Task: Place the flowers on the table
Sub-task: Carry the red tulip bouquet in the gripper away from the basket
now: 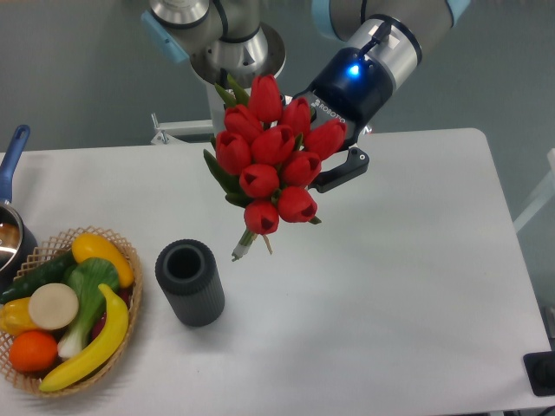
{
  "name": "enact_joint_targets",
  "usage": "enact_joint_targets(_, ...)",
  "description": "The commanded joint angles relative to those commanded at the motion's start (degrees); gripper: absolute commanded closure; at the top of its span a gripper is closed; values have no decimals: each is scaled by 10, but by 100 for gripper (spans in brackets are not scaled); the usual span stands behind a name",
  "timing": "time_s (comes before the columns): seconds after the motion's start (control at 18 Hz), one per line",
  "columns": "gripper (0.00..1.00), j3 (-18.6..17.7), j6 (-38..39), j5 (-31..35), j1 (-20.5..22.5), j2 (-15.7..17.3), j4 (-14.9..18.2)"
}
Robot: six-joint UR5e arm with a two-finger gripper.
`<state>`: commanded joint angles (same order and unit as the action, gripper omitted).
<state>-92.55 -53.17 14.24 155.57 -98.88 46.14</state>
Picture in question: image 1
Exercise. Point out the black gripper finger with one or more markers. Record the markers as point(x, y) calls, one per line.
point(356, 164)

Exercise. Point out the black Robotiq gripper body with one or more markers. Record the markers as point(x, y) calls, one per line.
point(350, 89)

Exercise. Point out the red tulip bouquet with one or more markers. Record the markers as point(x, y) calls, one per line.
point(267, 155)

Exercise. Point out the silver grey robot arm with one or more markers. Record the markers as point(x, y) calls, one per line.
point(382, 43)

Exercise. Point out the dark grey ribbed vase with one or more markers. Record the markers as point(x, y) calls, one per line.
point(187, 273)

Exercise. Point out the red fruit under banana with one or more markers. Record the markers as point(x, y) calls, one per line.
point(125, 295)

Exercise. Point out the black device at edge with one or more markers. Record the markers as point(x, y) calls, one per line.
point(540, 372)

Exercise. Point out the yellow banana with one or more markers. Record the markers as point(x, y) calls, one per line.
point(97, 352)

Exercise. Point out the yellow squash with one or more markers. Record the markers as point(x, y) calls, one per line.
point(88, 245)

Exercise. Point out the green bok choy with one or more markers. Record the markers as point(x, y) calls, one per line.
point(84, 280)

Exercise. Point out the dark green cucumber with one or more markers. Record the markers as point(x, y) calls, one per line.
point(51, 271)

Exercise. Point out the beige round disc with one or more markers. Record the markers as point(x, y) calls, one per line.
point(53, 306)

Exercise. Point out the orange fruit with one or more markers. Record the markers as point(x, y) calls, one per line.
point(33, 351)

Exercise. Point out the yellow bell pepper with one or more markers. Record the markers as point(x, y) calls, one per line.
point(15, 318)

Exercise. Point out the woven wicker basket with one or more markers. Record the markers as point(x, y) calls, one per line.
point(45, 251)

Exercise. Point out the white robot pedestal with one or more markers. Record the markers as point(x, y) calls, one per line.
point(178, 132)

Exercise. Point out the white frame at right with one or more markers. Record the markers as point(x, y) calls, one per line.
point(538, 197)

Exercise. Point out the blue handled saucepan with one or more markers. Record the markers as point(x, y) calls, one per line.
point(17, 241)

